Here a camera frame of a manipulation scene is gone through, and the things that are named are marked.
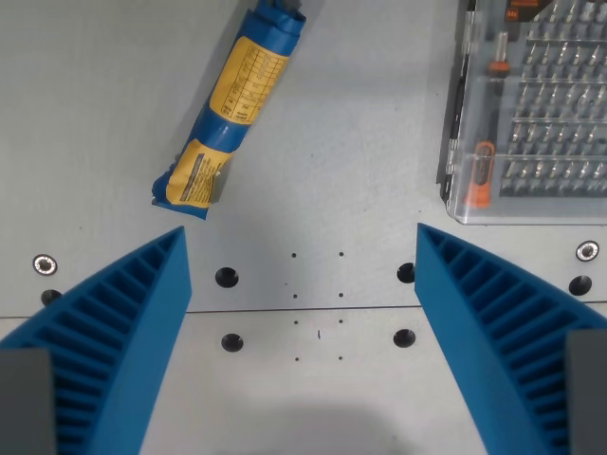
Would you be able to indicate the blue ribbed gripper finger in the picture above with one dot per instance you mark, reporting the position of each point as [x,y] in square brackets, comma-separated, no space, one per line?
[123,332]
[483,332]

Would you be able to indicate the blue and yellow rolled bag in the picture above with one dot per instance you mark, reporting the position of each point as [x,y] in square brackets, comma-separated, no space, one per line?
[230,105]

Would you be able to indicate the silver table bolt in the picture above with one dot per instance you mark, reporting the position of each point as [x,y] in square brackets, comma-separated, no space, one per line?
[45,264]
[587,250]

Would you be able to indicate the clear screwdriver bit set case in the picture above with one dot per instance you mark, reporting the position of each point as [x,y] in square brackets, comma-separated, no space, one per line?
[527,110]

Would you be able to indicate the black and orange extension bar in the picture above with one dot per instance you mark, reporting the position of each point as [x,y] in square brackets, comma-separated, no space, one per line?
[499,66]

